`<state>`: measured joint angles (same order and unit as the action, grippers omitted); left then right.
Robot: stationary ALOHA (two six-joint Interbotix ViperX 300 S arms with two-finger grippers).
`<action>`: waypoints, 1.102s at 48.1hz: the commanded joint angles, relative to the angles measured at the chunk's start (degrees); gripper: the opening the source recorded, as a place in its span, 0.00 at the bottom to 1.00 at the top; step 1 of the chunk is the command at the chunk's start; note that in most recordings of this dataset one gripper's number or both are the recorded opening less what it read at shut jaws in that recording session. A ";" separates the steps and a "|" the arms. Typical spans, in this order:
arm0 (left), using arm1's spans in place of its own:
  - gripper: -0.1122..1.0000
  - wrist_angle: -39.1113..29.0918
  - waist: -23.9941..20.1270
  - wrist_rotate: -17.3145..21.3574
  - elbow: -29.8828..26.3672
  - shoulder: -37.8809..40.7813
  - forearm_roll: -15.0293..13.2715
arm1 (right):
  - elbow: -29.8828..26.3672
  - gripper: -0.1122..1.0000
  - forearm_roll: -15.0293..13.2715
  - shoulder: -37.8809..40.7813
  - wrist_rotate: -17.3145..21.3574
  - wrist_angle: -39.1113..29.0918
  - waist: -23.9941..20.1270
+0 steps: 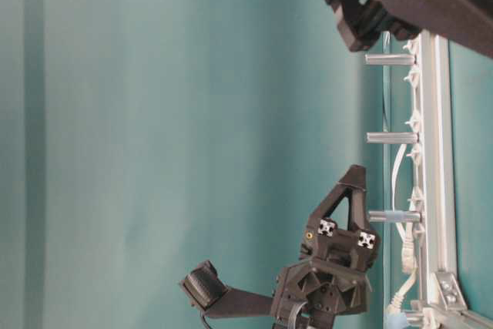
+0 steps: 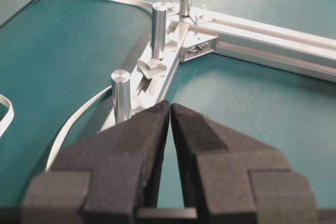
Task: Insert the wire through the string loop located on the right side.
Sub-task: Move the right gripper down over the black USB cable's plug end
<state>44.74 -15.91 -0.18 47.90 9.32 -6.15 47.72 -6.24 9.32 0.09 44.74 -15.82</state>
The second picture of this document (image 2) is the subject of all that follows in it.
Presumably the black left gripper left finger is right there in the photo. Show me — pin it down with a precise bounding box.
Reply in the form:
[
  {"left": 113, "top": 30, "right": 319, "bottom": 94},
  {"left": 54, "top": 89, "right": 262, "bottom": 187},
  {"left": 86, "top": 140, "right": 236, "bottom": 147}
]
[{"left": 23, "top": 101, "right": 170, "bottom": 223}]

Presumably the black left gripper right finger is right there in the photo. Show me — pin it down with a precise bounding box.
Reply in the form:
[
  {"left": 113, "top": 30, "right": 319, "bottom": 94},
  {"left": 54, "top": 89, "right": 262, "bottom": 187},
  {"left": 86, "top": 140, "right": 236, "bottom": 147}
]
[{"left": 170, "top": 103, "right": 318, "bottom": 223}]

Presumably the white ethernet cable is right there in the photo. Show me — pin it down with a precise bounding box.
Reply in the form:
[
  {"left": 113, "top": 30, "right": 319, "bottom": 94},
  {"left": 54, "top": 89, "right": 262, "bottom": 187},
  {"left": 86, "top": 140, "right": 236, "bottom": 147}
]
[{"left": 0, "top": 0, "right": 158, "bottom": 172}]

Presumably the aluminium post with blue tape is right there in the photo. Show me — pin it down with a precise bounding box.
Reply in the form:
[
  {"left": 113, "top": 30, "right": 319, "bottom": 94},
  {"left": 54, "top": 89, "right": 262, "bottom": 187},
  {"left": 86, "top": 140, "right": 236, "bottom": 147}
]
[{"left": 111, "top": 69, "right": 131, "bottom": 124}]

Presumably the aluminium extrusion frame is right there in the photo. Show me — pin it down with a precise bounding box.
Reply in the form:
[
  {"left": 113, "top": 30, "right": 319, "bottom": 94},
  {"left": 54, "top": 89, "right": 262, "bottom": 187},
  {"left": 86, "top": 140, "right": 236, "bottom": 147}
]
[{"left": 103, "top": 3, "right": 335, "bottom": 129}]

